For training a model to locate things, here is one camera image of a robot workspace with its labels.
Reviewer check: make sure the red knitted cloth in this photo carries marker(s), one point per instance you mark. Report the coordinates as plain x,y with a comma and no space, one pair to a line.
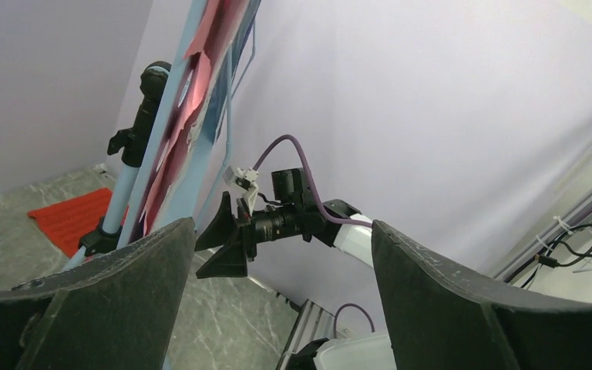
65,222

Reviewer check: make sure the light blue music stand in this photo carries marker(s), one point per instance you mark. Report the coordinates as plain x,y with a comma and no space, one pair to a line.
111,233

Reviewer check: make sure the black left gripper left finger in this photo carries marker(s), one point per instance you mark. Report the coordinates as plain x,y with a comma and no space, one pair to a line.
113,312

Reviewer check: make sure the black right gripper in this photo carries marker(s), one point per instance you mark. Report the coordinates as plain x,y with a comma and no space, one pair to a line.
231,259

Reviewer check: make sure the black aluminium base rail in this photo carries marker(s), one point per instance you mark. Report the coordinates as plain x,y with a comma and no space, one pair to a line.
312,329

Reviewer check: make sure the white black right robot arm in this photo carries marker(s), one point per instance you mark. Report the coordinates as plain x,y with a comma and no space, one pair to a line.
296,211

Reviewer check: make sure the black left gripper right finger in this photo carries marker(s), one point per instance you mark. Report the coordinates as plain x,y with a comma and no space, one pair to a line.
440,314

